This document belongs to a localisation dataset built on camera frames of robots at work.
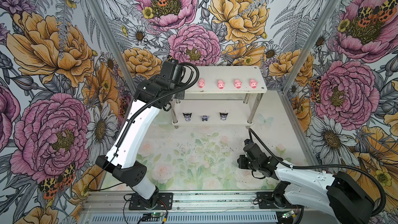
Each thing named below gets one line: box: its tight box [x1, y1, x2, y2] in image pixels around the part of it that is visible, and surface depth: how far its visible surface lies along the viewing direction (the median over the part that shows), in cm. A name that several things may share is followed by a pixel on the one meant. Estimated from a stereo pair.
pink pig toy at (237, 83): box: [234, 78, 243, 89], surface depth 76 cm
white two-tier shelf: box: [171, 65, 268, 129], surface depth 96 cm
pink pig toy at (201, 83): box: [197, 78, 206, 89], surface depth 76 cm
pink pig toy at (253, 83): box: [249, 78, 259, 89], surface depth 76 cm
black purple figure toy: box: [219, 112, 229, 122], surface depth 96 cm
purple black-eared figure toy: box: [182, 112, 193, 122], surface depth 96 cm
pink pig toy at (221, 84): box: [217, 79, 225, 90], surface depth 76 cm
